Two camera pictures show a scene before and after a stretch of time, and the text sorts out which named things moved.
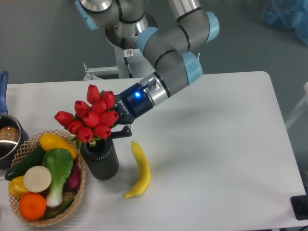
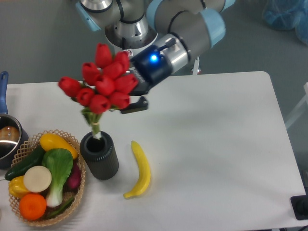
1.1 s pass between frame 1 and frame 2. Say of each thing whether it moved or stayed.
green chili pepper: stayed
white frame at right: stayed
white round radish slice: stayed
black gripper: moved
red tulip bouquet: moved
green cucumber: stayed
